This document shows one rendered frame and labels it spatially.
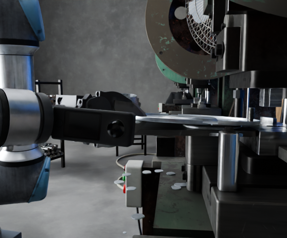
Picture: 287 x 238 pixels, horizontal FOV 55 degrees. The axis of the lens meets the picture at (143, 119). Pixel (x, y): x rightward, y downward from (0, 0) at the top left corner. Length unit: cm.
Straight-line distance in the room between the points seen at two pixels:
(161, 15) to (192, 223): 165
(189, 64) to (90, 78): 575
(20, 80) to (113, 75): 667
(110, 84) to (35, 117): 702
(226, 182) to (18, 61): 53
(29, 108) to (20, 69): 36
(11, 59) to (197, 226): 54
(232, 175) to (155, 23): 163
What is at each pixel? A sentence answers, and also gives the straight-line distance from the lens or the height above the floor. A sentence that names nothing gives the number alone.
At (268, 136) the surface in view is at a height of 77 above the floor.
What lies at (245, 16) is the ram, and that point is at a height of 99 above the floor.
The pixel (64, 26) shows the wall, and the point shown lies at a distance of 789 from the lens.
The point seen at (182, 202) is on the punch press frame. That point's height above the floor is 64.
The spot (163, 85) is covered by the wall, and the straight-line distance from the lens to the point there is 720.
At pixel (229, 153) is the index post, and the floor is 76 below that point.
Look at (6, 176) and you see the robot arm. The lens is 77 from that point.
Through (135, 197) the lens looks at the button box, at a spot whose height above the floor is 53.
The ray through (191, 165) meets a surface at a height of 70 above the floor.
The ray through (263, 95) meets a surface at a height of 84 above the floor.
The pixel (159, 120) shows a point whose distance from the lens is 46.
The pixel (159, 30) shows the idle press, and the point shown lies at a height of 125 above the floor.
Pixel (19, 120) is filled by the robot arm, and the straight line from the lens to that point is 36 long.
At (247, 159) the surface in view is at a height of 73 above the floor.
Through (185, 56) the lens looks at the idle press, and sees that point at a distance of 193.
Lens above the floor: 86
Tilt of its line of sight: 6 degrees down
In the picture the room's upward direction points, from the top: straight up
